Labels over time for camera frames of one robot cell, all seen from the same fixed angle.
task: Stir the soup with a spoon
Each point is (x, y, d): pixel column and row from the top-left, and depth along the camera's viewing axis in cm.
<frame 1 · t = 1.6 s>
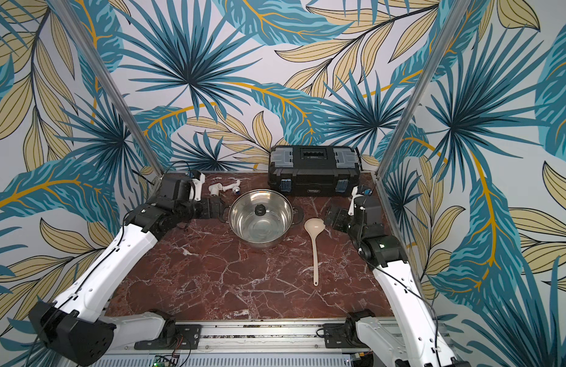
left hand: (211, 206, 76), fingers open
right hand: (339, 211, 74), fingers open
stainless steel pot: (300, 217, 91), point 12 cm above the table
beige plastic ladle: (314, 226, 100), point 3 cm above the table
black plastic toolbox: (314, 170, 100), point 17 cm above the table

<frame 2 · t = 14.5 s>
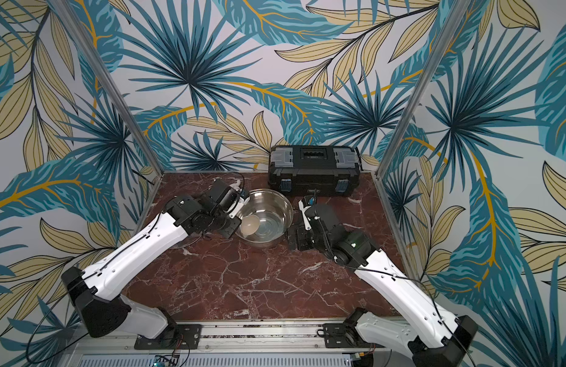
left hand: (229, 225, 74), fingers closed
right hand: (297, 230, 72), fingers open
beige plastic ladle: (255, 226, 94), point 7 cm above the table
the other named things where they were.

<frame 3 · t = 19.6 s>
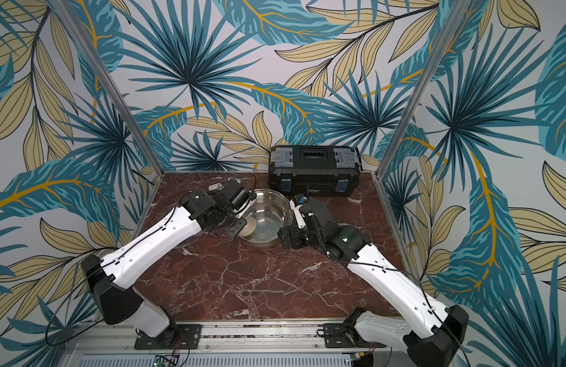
left hand: (232, 225, 75), fingers closed
right hand: (290, 229, 73), fingers open
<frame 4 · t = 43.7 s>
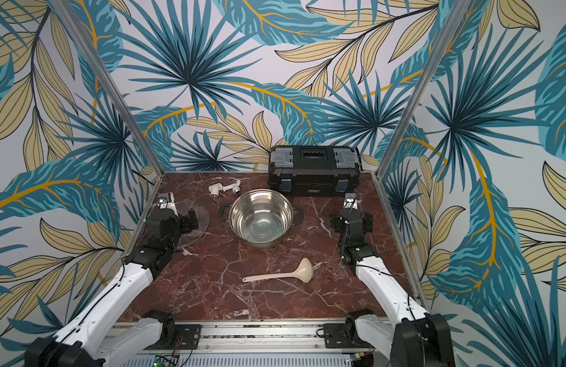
left hand: (179, 214, 80), fingers open
right hand: (353, 211, 82), fingers open
beige plastic ladle: (304, 271, 89), on the table
the other named things where they were.

